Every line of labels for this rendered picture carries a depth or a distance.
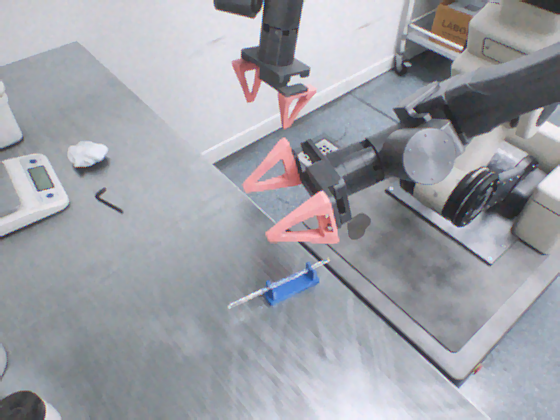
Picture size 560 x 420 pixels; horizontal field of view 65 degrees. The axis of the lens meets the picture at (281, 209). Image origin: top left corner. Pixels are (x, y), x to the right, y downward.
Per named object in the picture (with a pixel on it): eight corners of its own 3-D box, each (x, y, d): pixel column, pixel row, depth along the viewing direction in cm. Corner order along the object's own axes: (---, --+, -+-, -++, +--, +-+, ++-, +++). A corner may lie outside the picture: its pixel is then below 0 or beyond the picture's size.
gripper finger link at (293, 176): (246, 191, 50) (321, 158, 50) (230, 158, 55) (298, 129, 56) (262, 230, 54) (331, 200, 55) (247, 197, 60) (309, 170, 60)
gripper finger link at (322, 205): (264, 230, 45) (348, 193, 45) (245, 190, 50) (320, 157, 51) (281, 270, 49) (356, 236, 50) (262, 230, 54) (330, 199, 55)
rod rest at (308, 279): (310, 268, 80) (311, 257, 78) (320, 282, 78) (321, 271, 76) (261, 292, 77) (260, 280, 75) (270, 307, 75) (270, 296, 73)
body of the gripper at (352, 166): (329, 188, 47) (391, 161, 47) (295, 142, 54) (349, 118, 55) (338, 228, 51) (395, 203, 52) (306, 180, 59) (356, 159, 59)
